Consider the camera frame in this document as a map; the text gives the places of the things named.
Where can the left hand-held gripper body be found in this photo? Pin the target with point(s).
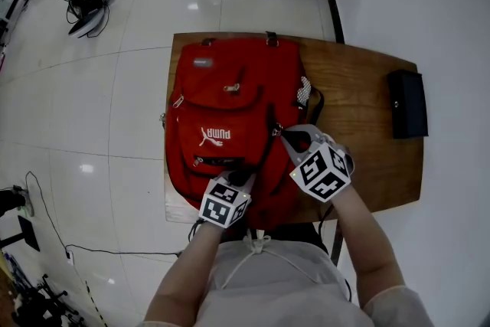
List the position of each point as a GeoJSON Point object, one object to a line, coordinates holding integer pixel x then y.
{"type": "Point", "coordinates": [224, 205]}

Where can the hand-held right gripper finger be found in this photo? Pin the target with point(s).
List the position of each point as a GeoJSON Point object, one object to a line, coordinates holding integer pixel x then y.
{"type": "Point", "coordinates": [293, 149]}
{"type": "Point", "coordinates": [310, 131]}

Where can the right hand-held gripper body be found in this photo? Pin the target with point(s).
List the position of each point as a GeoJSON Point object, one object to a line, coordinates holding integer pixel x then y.
{"type": "Point", "coordinates": [325, 168]}

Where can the red backpack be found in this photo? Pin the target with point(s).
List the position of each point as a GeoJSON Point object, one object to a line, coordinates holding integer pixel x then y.
{"type": "Point", "coordinates": [229, 118]}

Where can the person's right forearm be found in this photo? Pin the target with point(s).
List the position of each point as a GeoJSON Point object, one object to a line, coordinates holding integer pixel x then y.
{"type": "Point", "coordinates": [367, 241]}

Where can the person's left forearm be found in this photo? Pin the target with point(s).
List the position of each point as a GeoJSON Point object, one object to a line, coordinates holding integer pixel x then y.
{"type": "Point", "coordinates": [183, 272]}

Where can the person's leg in black trousers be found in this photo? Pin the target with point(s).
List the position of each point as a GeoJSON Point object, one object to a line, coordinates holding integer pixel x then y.
{"type": "Point", "coordinates": [298, 235]}

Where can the black table leg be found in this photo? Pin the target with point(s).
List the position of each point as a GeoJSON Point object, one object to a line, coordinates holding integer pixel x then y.
{"type": "Point", "coordinates": [337, 241]}

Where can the person's light grey shirt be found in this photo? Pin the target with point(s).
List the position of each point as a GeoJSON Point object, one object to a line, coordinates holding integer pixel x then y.
{"type": "Point", "coordinates": [275, 287]}

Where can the black rectangular case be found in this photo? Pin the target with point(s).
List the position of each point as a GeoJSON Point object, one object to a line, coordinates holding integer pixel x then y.
{"type": "Point", "coordinates": [407, 105]}

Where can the black flat floor stand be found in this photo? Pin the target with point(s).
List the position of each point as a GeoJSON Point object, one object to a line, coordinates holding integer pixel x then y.
{"type": "Point", "coordinates": [27, 233]}

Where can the black tripod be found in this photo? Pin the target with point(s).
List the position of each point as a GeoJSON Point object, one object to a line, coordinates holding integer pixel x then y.
{"type": "Point", "coordinates": [46, 298]}

